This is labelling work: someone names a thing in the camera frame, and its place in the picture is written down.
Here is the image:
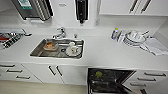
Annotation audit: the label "white wall outlet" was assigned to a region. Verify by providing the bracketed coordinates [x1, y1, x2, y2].
[94, 17, 101, 27]

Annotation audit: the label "bowl with orange food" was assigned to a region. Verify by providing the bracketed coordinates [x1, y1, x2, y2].
[42, 40, 60, 52]

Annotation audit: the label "dish drying rack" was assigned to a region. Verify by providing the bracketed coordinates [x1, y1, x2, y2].
[0, 27, 33, 51]

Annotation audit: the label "steel kitchen sink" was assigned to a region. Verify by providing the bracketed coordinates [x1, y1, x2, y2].
[28, 37, 86, 61]

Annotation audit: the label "white sink base cabinet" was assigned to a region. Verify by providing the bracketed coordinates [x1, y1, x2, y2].
[21, 62, 90, 86]

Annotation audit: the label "black soap dispenser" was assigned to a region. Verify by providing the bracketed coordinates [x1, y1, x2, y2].
[73, 0, 91, 25]

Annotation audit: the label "white wall cabinet four doors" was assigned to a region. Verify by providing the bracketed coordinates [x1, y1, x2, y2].
[98, 0, 168, 17]

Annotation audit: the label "steel paper towel dispenser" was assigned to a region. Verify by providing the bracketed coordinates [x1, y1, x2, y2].
[11, 0, 55, 23]

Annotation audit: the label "small wall label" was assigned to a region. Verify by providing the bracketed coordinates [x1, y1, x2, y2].
[57, 2, 68, 8]

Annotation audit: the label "white drawer unit beside microwave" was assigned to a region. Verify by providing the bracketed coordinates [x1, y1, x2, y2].
[0, 60, 43, 84]

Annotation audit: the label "stack of white plates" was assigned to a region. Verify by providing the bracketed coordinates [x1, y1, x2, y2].
[122, 29, 150, 48]

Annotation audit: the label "stainless steel dishwasher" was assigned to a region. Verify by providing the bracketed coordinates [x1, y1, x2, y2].
[86, 67, 138, 94]

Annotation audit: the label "white patterned mug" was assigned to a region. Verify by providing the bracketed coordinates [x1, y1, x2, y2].
[67, 41, 79, 53]

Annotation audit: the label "blue dish soap bottle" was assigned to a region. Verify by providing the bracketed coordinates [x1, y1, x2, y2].
[111, 26, 120, 41]

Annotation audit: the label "chrome faucet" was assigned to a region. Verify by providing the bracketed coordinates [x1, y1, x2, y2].
[52, 26, 68, 41]

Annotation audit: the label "white drawer unit beside dishwasher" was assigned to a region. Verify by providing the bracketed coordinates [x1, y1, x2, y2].
[122, 69, 168, 94]

